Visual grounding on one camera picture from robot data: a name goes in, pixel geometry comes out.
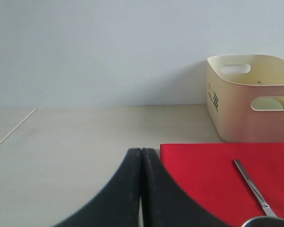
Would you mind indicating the steel table knife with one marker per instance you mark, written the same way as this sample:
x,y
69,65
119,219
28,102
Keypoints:
x,y
264,205

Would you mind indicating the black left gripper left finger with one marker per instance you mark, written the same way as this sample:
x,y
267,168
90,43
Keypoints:
x,y
117,204

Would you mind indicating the stainless steel cup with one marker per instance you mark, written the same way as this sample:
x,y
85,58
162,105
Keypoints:
x,y
264,221

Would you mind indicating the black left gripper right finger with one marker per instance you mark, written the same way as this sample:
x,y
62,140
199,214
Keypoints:
x,y
164,203

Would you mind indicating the cream plastic bin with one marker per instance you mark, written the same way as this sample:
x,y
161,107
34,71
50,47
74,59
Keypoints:
x,y
245,97

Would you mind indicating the red table cloth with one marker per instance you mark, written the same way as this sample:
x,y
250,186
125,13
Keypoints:
x,y
207,173

